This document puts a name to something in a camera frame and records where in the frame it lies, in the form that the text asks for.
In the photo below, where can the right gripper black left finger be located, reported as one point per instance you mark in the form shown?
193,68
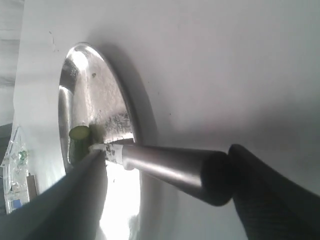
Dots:
70,210

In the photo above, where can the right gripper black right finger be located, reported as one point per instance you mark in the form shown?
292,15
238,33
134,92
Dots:
269,205

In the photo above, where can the black handled knife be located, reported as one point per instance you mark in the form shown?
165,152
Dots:
203,174

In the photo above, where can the green cucumber piece with stem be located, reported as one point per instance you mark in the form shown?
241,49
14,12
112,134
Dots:
80,140

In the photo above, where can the clear plastic bag clutter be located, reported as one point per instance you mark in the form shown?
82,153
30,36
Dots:
19,185

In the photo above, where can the round steel plate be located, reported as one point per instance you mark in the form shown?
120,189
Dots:
90,95

